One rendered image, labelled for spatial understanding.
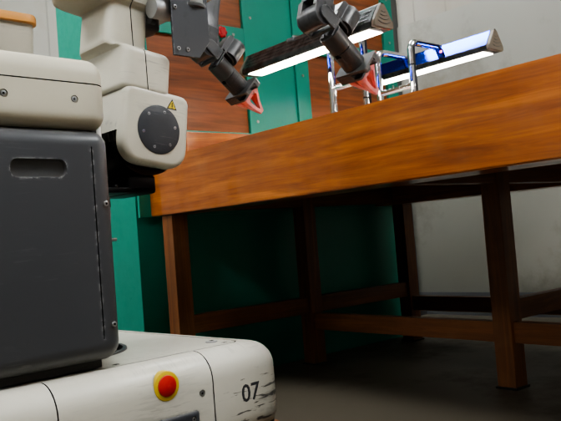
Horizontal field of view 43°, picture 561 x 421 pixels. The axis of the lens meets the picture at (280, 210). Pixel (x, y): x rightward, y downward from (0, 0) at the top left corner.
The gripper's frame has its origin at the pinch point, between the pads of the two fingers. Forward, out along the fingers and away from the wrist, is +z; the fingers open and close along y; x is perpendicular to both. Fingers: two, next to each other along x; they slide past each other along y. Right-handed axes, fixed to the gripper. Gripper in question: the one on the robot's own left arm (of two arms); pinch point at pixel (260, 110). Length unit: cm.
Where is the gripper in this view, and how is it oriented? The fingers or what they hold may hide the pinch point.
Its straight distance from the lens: 212.1
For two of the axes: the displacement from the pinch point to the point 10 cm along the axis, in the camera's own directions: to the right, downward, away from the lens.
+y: -6.5, 0.9, 7.5
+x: -4.3, 7.8, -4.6
